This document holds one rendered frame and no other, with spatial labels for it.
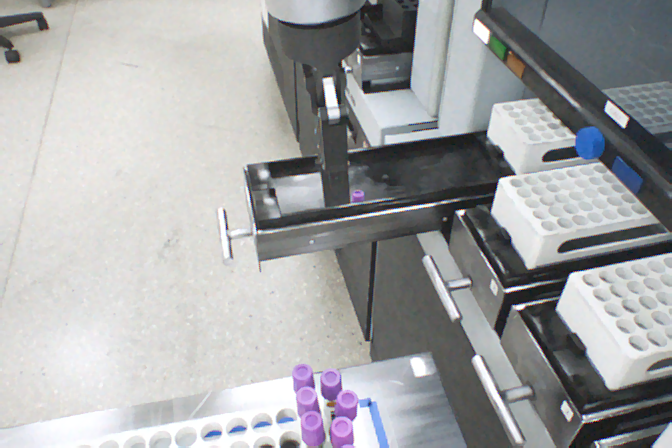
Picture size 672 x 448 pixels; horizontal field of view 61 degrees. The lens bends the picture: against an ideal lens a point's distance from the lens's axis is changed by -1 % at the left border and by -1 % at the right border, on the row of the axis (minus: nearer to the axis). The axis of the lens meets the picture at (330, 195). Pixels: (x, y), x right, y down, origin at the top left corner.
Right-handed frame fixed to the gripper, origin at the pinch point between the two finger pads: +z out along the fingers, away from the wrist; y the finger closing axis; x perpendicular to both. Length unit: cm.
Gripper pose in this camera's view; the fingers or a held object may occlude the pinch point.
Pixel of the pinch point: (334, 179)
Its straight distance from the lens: 64.0
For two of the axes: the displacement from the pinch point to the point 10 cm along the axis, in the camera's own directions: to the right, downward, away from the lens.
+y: -1.4, -6.7, 7.3
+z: 0.8, 7.3, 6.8
